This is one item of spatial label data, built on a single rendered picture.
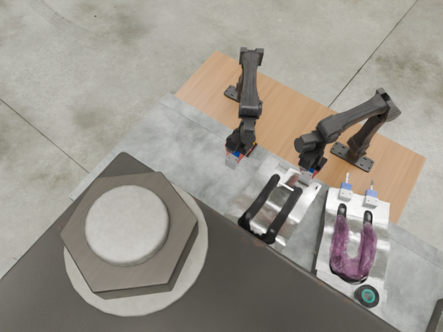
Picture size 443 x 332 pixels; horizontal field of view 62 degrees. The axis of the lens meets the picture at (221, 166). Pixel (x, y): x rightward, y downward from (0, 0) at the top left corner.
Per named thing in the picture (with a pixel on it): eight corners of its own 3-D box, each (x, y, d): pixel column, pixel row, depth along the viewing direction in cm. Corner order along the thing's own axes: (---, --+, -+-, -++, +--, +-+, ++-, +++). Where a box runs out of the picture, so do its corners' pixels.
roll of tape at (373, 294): (349, 298, 134) (352, 296, 131) (361, 281, 137) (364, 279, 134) (368, 313, 132) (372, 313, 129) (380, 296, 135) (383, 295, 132)
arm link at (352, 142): (352, 157, 164) (389, 110, 136) (344, 144, 167) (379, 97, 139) (363, 153, 166) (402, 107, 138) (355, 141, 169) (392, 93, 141)
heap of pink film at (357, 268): (333, 212, 155) (339, 205, 148) (376, 224, 153) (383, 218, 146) (322, 273, 143) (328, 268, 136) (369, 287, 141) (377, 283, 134)
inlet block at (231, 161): (240, 142, 164) (242, 136, 159) (250, 147, 162) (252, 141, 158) (224, 164, 159) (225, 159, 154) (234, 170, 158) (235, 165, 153)
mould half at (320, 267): (325, 191, 166) (333, 180, 156) (384, 207, 163) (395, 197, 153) (304, 305, 143) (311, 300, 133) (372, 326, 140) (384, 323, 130)
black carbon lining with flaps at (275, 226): (273, 173, 161) (276, 163, 153) (305, 193, 157) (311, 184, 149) (228, 238, 147) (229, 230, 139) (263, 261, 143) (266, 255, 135)
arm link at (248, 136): (260, 145, 138) (264, 118, 131) (236, 144, 138) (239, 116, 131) (258, 128, 148) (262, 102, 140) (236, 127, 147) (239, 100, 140)
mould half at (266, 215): (265, 164, 171) (270, 149, 159) (316, 193, 165) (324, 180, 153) (202, 253, 151) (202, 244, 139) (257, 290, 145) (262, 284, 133)
